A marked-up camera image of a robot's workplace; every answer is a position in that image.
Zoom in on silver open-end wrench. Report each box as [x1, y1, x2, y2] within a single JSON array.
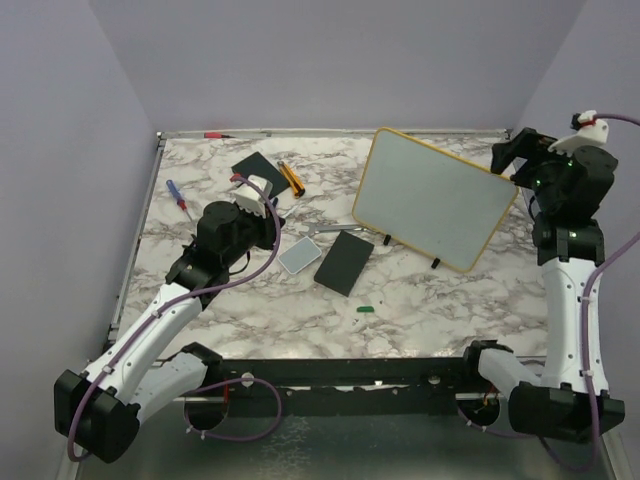
[[303, 223, 367, 237]]

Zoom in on small dark grey foam block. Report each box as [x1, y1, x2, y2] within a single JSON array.
[[231, 152, 290, 199]]

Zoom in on red marker on rail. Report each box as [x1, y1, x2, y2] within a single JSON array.
[[203, 131, 235, 139]]

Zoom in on yellow black utility knife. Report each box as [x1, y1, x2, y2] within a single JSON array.
[[277, 161, 306, 198]]

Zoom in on white grey rectangular eraser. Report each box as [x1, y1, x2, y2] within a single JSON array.
[[278, 236, 322, 275]]

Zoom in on black front mounting rail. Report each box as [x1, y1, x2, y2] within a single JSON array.
[[180, 342, 490, 418]]

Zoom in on large dark grey foam block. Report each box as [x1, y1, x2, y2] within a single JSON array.
[[314, 232, 374, 297]]

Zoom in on yellow framed whiteboard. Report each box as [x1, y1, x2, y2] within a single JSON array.
[[351, 127, 518, 273]]

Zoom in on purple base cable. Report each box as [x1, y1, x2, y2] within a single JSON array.
[[462, 409, 531, 440], [184, 377, 283, 443]]

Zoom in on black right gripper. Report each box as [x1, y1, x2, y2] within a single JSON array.
[[491, 126, 576, 211]]

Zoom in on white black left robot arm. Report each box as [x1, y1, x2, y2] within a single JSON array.
[[54, 201, 285, 463]]

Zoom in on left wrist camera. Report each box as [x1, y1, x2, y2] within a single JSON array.
[[230, 174, 273, 218]]

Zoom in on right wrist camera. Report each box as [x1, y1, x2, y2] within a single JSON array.
[[547, 110, 609, 156]]

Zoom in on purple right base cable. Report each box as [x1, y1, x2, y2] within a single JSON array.
[[462, 409, 531, 440]]

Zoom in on blue red screwdriver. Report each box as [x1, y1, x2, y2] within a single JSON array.
[[166, 179, 193, 221]]

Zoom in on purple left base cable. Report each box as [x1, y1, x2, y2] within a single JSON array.
[[184, 377, 283, 443]]

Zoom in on blue handled pliers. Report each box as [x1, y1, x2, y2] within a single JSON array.
[[271, 197, 298, 219]]

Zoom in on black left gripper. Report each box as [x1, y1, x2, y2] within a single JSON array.
[[224, 201, 286, 268]]

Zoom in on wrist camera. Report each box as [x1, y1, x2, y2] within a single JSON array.
[[230, 174, 273, 218], [547, 110, 609, 156]]

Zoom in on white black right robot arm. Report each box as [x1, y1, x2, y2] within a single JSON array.
[[459, 124, 625, 444]]

